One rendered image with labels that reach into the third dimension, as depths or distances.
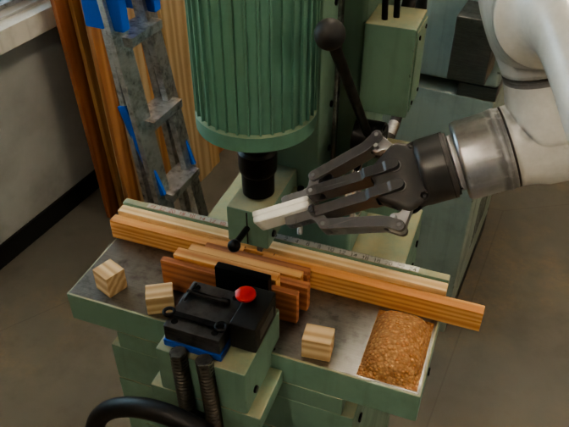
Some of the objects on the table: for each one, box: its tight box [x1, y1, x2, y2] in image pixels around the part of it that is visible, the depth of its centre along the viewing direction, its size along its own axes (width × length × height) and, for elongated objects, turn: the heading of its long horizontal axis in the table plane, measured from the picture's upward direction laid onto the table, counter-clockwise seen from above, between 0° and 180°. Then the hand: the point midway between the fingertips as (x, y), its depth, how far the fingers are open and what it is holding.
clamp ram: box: [214, 262, 272, 292], centre depth 101 cm, size 9×8×9 cm
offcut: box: [145, 282, 175, 315], centre depth 107 cm, size 4×3×4 cm
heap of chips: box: [356, 309, 434, 391], centre depth 100 cm, size 9×14×4 cm, turn 160°
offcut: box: [92, 259, 128, 298], centre depth 110 cm, size 4×4×4 cm
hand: (284, 213), depth 77 cm, fingers closed
